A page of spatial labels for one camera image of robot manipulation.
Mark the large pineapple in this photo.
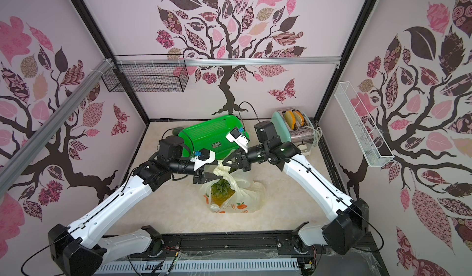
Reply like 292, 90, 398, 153
211, 178, 235, 207

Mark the yellow plastic bag orange print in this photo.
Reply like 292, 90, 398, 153
199, 160, 266, 214

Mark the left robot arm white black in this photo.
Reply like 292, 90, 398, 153
47, 136, 217, 276

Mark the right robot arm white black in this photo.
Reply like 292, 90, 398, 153
223, 121, 373, 255

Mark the green plastic basket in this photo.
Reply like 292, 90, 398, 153
178, 115, 243, 160

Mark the small green bowl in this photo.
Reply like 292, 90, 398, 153
172, 127, 184, 137

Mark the mint green toaster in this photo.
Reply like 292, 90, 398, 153
271, 108, 323, 156

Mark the yellow bread slice in toaster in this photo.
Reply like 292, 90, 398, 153
283, 111, 296, 130

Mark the orange bread slice in toaster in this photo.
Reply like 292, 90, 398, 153
292, 110, 305, 127

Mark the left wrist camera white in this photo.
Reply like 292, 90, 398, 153
190, 149, 216, 171

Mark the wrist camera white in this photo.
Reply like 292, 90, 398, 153
190, 149, 216, 171
226, 127, 249, 153

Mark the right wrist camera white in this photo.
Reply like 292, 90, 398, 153
226, 127, 249, 153

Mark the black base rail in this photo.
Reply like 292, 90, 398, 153
102, 230, 388, 276

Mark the white toaster power cable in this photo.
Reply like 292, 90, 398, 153
300, 116, 323, 147

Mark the white slotted cable duct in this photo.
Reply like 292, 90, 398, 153
95, 258, 299, 276

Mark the black wire wall basket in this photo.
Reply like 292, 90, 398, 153
102, 53, 189, 93

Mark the white wire wall shelf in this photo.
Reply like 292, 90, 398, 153
334, 82, 394, 167

